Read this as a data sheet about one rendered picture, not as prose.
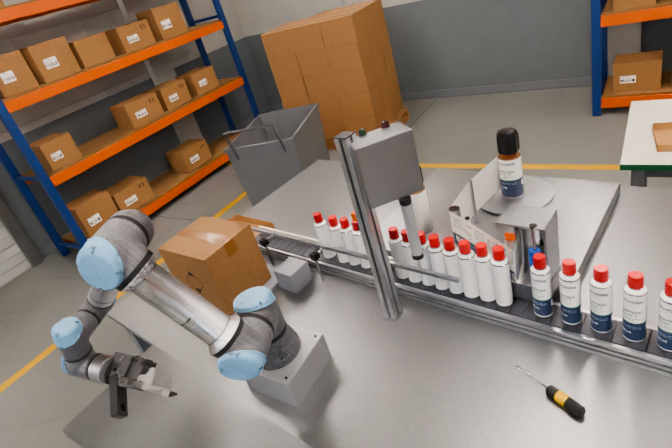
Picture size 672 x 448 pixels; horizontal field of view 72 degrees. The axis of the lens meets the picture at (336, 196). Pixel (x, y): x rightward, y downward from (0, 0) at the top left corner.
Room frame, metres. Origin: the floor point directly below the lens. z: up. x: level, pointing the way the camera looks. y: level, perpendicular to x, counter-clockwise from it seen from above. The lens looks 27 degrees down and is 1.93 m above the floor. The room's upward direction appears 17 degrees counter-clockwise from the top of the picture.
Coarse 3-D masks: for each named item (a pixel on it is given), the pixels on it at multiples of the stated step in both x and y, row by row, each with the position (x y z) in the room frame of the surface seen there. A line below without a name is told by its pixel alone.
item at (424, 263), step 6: (420, 234) 1.26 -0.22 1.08; (420, 240) 1.25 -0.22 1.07; (426, 240) 1.27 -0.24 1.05; (426, 246) 1.24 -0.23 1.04; (426, 252) 1.24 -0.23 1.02; (426, 258) 1.24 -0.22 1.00; (420, 264) 1.25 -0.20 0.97; (426, 264) 1.24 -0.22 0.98; (426, 276) 1.24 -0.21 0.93; (426, 282) 1.25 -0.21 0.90; (432, 282) 1.24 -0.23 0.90
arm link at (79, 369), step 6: (90, 354) 1.09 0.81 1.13; (96, 354) 1.10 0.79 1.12; (84, 360) 1.07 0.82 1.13; (90, 360) 1.08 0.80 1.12; (60, 366) 1.10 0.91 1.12; (66, 366) 1.09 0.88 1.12; (72, 366) 1.07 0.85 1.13; (78, 366) 1.07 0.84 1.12; (84, 366) 1.06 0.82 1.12; (66, 372) 1.09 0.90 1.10; (72, 372) 1.07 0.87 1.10; (78, 372) 1.06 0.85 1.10; (84, 372) 1.06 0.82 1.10; (84, 378) 1.07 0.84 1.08
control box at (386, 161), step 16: (400, 128) 1.20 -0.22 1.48; (352, 144) 1.19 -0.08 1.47; (368, 144) 1.16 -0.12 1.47; (384, 144) 1.16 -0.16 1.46; (400, 144) 1.17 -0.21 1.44; (368, 160) 1.15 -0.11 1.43; (384, 160) 1.16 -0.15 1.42; (400, 160) 1.17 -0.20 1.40; (416, 160) 1.17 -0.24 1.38; (368, 176) 1.15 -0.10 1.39; (384, 176) 1.16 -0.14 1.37; (400, 176) 1.16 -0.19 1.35; (416, 176) 1.17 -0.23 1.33; (368, 192) 1.15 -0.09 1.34; (384, 192) 1.16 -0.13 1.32; (400, 192) 1.16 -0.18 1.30
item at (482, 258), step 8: (480, 248) 1.10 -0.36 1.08; (480, 256) 1.10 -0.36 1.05; (488, 256) 1.10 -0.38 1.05; (480, 264) 1.09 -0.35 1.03; (488, 264) 1.09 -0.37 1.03; (480, 272) 1.10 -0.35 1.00; (488, 272) 1.09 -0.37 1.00; (480, 280) 1.10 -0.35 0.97; (488, 280) 1.09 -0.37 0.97; (480, 288) 1.11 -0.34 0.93; (488, 288) 1.09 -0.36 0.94; (480, 296) 1.11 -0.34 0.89; (488, 296) 1.09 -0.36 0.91
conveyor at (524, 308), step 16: (256, 240) 1.91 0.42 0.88; (272, 240) 1.86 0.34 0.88; (288, 240) 1.82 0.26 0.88; (304, 256) 1.66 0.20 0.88; (320, 256) 1.62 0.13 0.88; (336, 256) 1.58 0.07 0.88; (368, 272) 1.42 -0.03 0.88; (432, 288) 1.23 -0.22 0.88; (480, 304) 1.09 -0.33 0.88; (496, 304) 1.07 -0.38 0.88; (528, 304) 1.04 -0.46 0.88; (544, 320) 0.96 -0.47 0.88; (560, 320) 0.94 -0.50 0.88; (592, 336) 0.86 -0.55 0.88; (608, 336) 0.85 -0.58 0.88; (656, 336) 0.81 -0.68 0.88; (656, 352) 0.76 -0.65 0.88
